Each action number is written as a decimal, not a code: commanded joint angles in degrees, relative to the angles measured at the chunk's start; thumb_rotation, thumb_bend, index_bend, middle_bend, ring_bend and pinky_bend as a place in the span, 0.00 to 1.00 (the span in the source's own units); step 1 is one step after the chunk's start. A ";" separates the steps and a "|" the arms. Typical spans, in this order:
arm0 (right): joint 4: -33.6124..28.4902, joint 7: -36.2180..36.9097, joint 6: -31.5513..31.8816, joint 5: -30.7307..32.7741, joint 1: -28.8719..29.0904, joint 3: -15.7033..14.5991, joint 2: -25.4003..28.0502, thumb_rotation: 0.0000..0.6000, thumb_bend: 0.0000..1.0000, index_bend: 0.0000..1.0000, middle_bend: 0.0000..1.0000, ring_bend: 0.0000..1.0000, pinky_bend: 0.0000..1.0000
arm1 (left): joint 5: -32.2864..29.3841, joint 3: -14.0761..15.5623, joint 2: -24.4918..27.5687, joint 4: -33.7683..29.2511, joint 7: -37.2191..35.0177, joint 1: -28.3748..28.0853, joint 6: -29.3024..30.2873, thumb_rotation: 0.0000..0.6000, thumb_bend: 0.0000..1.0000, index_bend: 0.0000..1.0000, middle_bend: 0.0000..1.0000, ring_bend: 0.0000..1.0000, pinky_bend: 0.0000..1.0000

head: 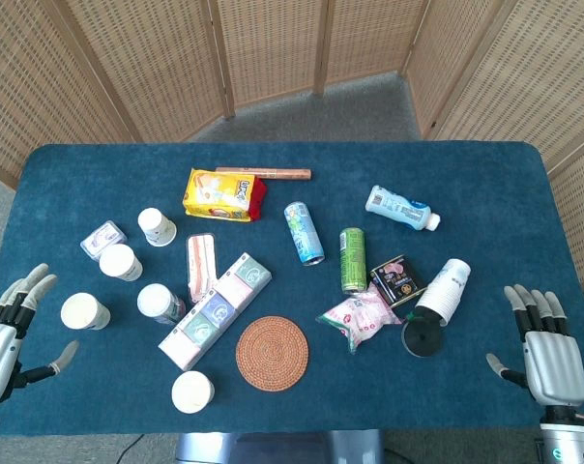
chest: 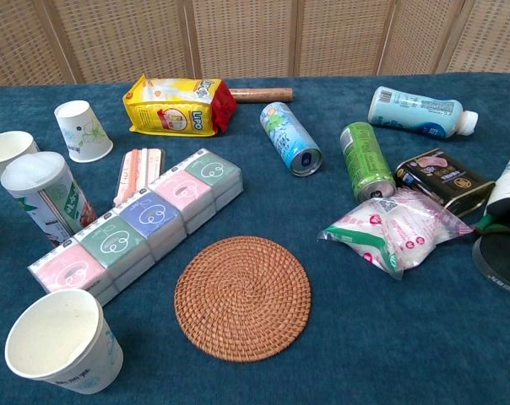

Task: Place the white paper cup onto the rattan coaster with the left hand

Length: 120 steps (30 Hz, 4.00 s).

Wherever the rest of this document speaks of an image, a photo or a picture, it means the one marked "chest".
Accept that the tall white lidded snack cup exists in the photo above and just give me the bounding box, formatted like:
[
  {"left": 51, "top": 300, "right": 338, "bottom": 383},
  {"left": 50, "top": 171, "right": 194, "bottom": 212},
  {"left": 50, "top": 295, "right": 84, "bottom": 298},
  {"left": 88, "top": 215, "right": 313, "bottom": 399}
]
[{"left": 0, "top": 151, "right": 98, "bottom": 248}]

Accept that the light blue drink can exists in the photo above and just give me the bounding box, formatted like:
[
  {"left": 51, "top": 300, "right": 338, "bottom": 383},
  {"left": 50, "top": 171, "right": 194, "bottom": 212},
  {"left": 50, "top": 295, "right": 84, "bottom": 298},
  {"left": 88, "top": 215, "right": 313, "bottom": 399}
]
[{"left": 259, "top": 101, "right": 323, "bottom": 177}]

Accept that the round woven rattan coaster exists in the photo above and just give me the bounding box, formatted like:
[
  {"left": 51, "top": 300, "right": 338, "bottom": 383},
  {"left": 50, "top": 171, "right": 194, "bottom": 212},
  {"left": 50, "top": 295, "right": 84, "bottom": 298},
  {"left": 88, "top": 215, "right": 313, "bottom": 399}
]
[{"left": 173, "top": 235, "right": 313, "bottom": 363}]

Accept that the white paper cup floral print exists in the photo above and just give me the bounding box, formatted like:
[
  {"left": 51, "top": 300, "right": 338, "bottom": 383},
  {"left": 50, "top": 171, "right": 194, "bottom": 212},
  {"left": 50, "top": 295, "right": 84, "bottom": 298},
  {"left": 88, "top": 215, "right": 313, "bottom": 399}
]
[{"left": 53, "top": 100, "right": 114, "bottom": 164}]

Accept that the light blue bottle white cap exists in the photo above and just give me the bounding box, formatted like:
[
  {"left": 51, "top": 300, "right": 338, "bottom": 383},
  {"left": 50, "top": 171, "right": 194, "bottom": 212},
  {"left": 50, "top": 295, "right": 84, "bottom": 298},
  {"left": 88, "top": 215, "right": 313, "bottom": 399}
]
[{"left": 367, "top": 85, "right": 480, "bottom": 141}]

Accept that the black luncheon meat tin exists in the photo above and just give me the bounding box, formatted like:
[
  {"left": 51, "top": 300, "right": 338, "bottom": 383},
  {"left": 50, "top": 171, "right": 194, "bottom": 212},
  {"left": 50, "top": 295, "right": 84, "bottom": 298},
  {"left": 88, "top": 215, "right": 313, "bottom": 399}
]
[{"left": 393, "top": 148, "right": 496, "bottom": 219}]

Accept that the white paper cup blue print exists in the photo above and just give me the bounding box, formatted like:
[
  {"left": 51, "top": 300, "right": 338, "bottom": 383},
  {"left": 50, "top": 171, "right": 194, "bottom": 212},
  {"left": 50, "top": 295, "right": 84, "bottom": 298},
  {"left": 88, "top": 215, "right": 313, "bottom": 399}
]
[{"left": 4, "top": 288, "right": 125, "bottom": 396}]

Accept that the rattan folding screen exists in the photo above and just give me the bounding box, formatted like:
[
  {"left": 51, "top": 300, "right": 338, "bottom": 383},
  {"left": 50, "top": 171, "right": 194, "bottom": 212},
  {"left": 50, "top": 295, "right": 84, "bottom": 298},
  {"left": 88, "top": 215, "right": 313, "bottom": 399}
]
[{"left": 0, "top": 0, "right": 510, "bottom": 88}]

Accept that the long pastel tissue multipack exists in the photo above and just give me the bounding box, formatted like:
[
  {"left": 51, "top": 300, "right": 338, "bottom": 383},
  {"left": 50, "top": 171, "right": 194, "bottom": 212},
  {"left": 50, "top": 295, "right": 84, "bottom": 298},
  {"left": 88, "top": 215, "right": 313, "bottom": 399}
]
[{"left": 27, "top": 148, "right": 245, "bottom": 307}]

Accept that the green drink can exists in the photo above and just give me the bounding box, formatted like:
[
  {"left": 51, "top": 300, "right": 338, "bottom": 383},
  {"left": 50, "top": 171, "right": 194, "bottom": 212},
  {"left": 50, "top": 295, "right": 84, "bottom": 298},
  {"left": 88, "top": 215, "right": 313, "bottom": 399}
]
[{"left": 339, "top": 121, "right": 397, "bottom": 204}]

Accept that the plain white paper cup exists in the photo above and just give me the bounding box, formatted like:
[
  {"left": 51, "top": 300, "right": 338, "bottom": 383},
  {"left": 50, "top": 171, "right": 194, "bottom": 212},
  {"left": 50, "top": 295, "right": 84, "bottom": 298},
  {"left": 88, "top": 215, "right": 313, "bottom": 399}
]
[{"left": 0, "top": 130, "right": 41, "bottom": 181}]

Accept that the pink white plastic snack bag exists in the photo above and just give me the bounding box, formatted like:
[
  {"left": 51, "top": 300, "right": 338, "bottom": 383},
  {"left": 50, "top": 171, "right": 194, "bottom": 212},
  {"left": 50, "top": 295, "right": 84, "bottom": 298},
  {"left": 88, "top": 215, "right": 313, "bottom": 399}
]
[{"left": 317, "top": 186, "right": 475, "bottom": 281}]

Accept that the pink striped wafer packet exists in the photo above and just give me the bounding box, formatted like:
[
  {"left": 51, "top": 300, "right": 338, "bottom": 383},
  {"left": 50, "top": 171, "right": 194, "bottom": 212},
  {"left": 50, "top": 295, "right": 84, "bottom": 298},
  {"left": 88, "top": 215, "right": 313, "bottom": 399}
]
[{"left": 112, "top": 147, "right": 167, "bottom": 208}]

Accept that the yellow Lipo biscuit bag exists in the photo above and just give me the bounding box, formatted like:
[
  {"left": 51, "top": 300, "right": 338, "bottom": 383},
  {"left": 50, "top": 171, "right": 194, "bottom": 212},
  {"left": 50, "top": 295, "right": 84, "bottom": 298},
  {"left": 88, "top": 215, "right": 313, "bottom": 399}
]
[{"left": 122, "top": 74, "right": 238, "bottom": 138}]

